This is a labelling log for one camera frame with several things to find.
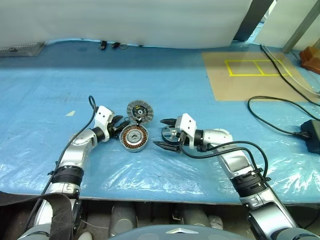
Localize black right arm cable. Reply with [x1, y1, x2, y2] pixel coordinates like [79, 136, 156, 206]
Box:
[179, 141, 270, 183]

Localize black power adapter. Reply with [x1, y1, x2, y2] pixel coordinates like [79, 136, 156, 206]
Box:
[299, 119, 320, 154]

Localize large white foam sheet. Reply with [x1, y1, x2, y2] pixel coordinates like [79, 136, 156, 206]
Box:
[0, 0, 255, 50]

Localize grey motor housing copper windings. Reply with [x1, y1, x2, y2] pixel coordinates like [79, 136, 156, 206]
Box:
[119, 124, 150, 153]

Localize clear white cable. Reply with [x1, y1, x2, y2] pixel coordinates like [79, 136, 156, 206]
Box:
[262, 46, 320, 96]

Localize grey robot torso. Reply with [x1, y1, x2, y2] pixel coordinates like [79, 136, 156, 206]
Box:
[107, 224, 253, 240]

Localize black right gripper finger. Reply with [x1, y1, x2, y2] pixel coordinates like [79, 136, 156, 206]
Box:
[152, 141, 182, 155]
[159, 118, 178, 128]

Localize brown cardboard sheet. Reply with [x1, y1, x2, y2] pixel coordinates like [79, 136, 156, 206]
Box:
[201, 51, 318, 103]

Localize grey rounded cylinder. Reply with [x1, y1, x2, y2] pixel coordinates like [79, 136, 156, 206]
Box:
[109, 203, 138, 237]
[179, 206, 212, 227]

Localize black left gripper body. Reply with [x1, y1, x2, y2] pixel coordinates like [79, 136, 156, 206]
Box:
[108, 116, 121, 139]

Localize grey metal post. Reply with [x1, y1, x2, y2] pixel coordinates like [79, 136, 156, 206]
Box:
[282, 0, 320, 54]

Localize clear ribbed plastic tray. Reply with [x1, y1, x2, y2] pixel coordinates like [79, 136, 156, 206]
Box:
[0, 41, 46, 58]

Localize blue plastic table cover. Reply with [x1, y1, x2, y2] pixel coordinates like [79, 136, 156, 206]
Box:
[0, 37, 320, 205]

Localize small white rounded shape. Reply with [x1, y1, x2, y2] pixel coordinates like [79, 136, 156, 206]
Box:
[208, 215, 224, 230]

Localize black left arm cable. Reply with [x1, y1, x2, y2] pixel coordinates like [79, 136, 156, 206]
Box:
[23, 95, 99, 231]

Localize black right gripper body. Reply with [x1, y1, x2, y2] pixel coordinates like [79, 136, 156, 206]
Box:
[174, 118, 188, 153]

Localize yellow tape rectangle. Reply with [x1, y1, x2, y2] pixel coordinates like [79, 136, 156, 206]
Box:
[224, 59, 293, 77]

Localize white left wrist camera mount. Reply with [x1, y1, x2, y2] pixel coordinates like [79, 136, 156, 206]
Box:
[93, 105, 115, 143]

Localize small white panel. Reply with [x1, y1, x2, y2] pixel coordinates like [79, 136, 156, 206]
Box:
[253, 0, 313, 48]

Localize long black cable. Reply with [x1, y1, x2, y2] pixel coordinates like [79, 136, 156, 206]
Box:
[259, 44, 320, 108]

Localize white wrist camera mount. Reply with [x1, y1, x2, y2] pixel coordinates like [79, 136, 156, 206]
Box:
[176, 112, 197, 148]
[93, 105, 115, 143]

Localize black adapter power cable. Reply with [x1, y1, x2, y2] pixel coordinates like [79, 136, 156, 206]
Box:
[247, 96, 320, 138]

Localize brown wooden block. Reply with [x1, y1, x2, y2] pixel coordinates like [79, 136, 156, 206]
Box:
[299, 45, 320, 75]

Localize black fabric strap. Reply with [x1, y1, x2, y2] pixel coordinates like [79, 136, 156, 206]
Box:
[0, 191, 75, 240]

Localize grey round motor lid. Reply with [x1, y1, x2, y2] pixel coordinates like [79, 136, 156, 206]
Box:
[126, 99, 155, 125]

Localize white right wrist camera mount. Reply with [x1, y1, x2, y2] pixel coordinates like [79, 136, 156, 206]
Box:
[176, 112, 197, 148]

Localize dark pillar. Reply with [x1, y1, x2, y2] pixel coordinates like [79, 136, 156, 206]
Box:
[233, 0, 275, 42]

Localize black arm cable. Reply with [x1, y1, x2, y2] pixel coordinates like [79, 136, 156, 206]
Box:
[179, 141, 270, 183]
[23, 95, 99, 231]

